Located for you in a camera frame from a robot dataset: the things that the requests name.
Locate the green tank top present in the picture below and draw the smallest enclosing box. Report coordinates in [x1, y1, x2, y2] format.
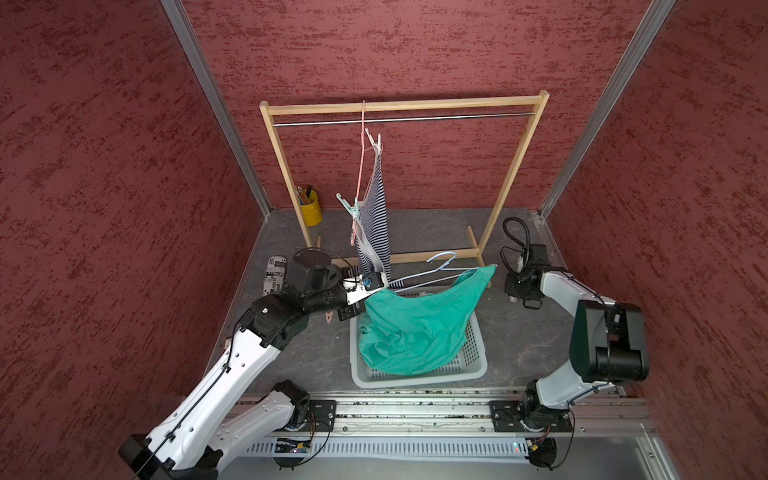
[357, 265, 496, 376]

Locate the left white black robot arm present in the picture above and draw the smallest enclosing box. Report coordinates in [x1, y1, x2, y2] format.
[119, 248, 388, 479]

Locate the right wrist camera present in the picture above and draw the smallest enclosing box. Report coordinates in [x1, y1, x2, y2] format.
[520, 243, 551, 273]

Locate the striped tank top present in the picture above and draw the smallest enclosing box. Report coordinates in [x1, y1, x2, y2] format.
[353, 143, 392, 283]

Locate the yellow pencil cup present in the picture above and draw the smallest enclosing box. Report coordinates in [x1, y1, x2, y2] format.
[296, 186, 323, 227]

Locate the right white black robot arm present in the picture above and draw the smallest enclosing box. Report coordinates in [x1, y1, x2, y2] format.
[500, 216, 650, 432]

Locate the mint clothespin lower striped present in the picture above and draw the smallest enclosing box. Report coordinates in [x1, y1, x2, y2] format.
[336, 193, 361, 221]

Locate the white clothespin top striped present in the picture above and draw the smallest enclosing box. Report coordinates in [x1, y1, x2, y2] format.
[364, 128, 383, 155]

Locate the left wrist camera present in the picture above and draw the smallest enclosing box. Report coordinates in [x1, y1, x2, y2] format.
[341, 271, 389, 305]

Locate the wooden clothes rack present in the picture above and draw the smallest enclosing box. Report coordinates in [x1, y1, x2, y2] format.
[259, 90, 550, 267]

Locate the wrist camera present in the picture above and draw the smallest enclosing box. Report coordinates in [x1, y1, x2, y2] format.
[520, 243, 551, 273]
[341, 271, 389, 305]

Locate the white plastic laundry basket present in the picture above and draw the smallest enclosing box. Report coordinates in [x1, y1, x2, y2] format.
[350, 286, 488, 389]

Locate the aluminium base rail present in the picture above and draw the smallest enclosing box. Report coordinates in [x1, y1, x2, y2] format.
[173, 392, 655, 436]

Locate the light blue wire hanger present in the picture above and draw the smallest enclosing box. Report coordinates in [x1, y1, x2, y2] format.
[389, 251, 477, 293]

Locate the pink wire hanger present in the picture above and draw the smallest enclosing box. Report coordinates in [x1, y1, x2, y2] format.
[350, 100, 366, 246]

